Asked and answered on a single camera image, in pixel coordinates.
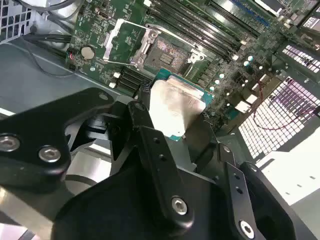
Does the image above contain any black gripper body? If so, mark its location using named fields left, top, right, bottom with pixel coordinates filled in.
left=52, top=152, right=236, bottom=240

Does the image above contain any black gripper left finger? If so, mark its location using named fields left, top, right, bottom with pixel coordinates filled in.
left=0, top=86, right=195, bottom=232

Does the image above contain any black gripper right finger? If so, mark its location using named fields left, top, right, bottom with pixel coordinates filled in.
left=184, top=116, right=312, bottom=240

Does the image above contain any silver topped CPU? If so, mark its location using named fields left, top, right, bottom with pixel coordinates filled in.
left=148, top=66, right=216, bottom=144

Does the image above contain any metal socket cover frame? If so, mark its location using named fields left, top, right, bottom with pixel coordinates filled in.
left=101, top=18, right=149, bottom=65

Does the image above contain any metal wire locking lever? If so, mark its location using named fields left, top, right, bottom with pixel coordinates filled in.
left=183, top=59, right=198, bottom=77

